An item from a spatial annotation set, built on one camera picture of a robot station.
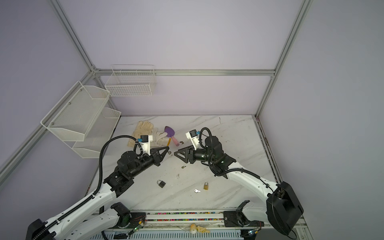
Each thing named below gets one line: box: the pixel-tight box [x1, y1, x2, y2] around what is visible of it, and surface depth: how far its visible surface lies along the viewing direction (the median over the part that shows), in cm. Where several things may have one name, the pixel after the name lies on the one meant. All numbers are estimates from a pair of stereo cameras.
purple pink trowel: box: [164, 126, 180, 147], surface depth 112 cm
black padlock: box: [156, 179, 166, 189], surface depth 87 cm
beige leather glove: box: [127, 120, 154, 148], surface depth 113 cm
